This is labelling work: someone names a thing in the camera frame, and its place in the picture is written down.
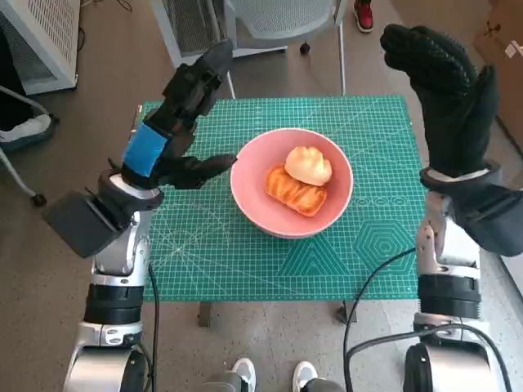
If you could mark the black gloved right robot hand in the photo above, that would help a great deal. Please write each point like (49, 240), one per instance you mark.
(453, 122)

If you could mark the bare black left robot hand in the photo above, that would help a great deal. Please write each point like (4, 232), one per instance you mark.
(171, 118)

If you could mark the pink bowl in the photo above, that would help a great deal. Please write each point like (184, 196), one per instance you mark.
(249, 192)

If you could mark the pale round toy bun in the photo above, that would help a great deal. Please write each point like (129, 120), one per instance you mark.
(308, 165)

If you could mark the orange braided toy bread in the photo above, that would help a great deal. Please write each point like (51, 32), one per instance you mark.
(294, 198)

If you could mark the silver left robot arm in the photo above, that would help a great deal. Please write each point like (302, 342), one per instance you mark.
(118, 253)

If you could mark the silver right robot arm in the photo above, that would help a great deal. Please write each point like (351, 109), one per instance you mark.
(447, 294)

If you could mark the brown cardboard box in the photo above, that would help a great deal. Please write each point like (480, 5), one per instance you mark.
(496, 28)

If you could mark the green cutting mat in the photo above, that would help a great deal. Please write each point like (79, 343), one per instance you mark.
(204, 245)

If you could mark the grey mesh chair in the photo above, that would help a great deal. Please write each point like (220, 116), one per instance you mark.
(286, 16)

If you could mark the grey table leg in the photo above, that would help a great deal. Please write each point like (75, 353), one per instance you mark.
(348, 312)

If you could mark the white shoe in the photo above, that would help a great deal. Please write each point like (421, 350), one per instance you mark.
(305, 373)
(245, 373)

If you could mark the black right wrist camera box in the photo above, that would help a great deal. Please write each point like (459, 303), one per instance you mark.
(494, 220)

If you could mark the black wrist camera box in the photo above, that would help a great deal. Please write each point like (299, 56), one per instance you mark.
(494, 220)
(77, 220)

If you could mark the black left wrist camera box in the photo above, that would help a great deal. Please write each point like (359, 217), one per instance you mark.
(77, 220)

